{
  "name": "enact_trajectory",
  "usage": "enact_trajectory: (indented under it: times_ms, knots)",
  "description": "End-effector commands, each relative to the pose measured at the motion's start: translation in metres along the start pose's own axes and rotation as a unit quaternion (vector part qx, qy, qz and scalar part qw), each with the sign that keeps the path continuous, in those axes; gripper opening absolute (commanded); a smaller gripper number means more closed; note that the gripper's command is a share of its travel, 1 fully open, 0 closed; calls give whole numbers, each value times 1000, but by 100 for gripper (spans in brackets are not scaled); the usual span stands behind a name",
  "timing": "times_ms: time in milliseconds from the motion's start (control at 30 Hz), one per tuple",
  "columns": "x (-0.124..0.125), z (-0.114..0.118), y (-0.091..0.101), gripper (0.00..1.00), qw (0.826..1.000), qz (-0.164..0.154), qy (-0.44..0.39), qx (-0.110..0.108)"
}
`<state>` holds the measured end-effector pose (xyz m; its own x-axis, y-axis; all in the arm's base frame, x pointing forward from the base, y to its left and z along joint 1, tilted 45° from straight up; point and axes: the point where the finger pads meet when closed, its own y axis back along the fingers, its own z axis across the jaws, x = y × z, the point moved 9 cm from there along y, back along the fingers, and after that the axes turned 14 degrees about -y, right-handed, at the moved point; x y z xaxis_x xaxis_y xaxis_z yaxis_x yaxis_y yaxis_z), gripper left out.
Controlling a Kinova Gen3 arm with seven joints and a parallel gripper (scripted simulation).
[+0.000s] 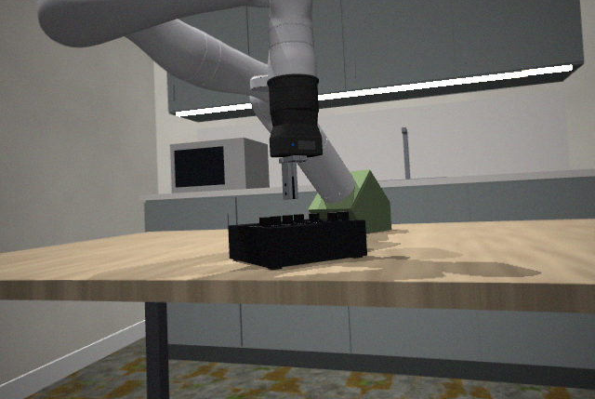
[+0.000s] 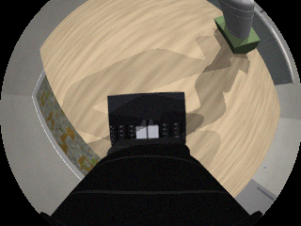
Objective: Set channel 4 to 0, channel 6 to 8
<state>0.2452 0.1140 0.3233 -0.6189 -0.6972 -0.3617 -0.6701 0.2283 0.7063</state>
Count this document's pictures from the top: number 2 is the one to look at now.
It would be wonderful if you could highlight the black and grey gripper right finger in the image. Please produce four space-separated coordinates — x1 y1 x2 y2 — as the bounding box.
148 120 159 138

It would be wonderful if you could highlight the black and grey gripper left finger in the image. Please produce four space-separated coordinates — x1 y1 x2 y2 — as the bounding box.
135 120 148 138

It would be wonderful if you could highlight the black lighting desk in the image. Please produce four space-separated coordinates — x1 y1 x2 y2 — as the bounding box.
107 92 186 146

